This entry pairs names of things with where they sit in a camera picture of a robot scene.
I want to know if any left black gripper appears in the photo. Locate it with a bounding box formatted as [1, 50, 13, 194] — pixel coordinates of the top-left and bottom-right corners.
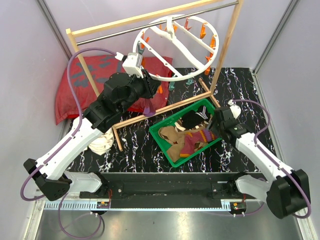
[119, 68, 162, 114]

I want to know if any purple striped sock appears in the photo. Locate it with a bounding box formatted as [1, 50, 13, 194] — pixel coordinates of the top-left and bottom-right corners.
[143, 99, 156, 117]
[179, 129, 218, 158]

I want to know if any white round sock hanger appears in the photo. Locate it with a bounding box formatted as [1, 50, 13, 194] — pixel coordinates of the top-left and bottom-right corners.
[132, 14, 220, 82]

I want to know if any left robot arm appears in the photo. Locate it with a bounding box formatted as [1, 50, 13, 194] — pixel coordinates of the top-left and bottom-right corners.
[23, 69, 161, 201]

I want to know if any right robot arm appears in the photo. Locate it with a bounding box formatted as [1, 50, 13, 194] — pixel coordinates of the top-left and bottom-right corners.
[209, 103, 311, 219]

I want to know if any orange clip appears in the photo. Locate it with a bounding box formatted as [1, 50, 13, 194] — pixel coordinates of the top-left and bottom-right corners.
[157, 85, 163, 94]

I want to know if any black sock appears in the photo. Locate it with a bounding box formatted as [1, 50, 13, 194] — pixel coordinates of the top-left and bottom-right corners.
[181, 105, 210, 129]

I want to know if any green plastic tray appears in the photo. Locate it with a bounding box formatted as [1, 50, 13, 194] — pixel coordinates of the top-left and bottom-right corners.
[149, 98, 221, 168]

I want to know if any red patterned pillow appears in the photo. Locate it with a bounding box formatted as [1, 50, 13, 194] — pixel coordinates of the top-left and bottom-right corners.
[54, 55, 172, 125]

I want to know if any tan sock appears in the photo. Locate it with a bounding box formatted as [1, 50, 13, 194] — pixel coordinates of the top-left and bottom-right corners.
[158, 126, 197, 163]

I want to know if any white crumpled cloth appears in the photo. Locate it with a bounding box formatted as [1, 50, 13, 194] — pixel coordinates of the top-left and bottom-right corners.
[84, 128, 115, 156]

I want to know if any wooden clothes rack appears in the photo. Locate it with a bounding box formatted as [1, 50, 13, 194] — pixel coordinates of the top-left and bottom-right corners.
[64, 0, 243, 152]

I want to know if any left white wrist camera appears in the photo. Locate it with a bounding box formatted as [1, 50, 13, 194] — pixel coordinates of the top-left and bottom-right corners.
[115, 52, 143, 78]

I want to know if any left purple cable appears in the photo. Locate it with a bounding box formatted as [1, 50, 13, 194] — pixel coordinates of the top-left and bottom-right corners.
[19, 47, 121, 201]

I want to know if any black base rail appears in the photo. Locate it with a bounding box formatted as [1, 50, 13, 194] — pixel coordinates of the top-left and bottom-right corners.
[53, 171, 258, 210]

